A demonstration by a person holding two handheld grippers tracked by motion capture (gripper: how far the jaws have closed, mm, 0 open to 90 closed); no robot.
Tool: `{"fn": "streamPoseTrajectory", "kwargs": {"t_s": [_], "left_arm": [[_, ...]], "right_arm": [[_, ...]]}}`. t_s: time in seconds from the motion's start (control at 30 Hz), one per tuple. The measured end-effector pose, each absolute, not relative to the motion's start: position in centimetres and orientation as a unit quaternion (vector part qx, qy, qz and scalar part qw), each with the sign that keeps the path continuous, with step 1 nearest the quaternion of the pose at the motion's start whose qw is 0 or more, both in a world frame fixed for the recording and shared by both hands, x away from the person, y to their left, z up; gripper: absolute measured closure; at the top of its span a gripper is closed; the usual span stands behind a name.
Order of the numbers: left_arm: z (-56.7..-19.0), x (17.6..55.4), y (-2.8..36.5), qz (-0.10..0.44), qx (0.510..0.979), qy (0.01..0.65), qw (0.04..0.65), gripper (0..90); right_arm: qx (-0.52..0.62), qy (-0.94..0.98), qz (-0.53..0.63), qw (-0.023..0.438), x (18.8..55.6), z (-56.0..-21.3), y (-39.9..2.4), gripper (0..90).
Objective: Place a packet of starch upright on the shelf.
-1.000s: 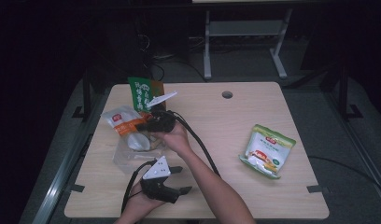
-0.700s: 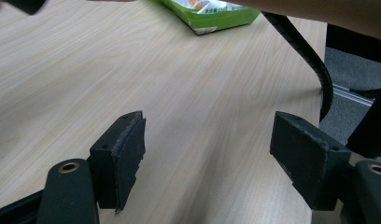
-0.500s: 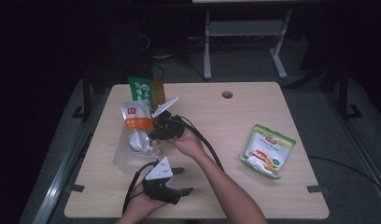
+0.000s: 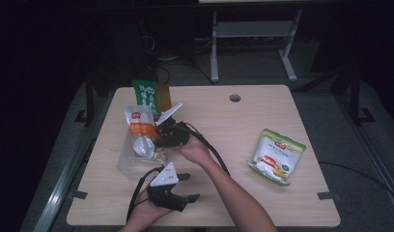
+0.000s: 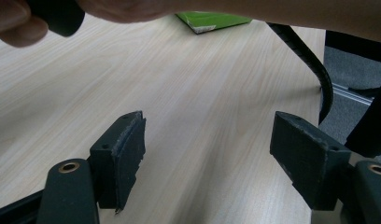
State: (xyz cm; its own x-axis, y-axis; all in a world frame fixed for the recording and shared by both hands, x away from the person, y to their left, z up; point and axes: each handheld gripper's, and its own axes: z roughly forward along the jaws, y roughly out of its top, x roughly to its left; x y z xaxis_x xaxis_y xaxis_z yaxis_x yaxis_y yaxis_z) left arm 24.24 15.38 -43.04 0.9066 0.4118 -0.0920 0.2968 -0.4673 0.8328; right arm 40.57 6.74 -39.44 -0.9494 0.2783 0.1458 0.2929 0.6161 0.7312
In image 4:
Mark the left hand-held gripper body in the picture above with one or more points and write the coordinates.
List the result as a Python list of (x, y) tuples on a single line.
[(164, 177)]

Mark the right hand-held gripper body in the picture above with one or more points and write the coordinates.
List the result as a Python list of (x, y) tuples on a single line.
[(174, 132)]

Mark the clear orange-banded packet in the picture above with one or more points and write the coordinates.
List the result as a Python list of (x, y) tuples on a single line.
[(140, 129)]

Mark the clear plastic container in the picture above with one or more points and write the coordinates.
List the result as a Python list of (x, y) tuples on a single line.
[(134, 164)]

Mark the green snack packet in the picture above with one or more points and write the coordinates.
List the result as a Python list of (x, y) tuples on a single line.
[(148, 95)]

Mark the white green-edged packet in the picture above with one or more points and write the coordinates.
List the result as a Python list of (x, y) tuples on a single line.
[(277, 156)]

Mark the person's right hand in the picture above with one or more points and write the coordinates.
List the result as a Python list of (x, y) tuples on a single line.
[(193, 150)]

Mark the person's left hand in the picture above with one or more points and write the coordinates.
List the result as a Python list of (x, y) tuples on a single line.
[(146, 214)]

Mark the black metal stand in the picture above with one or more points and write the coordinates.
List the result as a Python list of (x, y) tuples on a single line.
[(356, 96), (89, 96)]

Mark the dark tape piece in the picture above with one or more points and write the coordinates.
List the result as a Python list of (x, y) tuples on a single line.
[(79, 195), (327, 195)]

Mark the aluminium rail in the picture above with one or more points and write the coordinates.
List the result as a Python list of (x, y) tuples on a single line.
[(375, 154), (66, 180)]

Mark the white metal desk frame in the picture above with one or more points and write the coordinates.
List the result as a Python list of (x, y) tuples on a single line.
[(253, 29)]

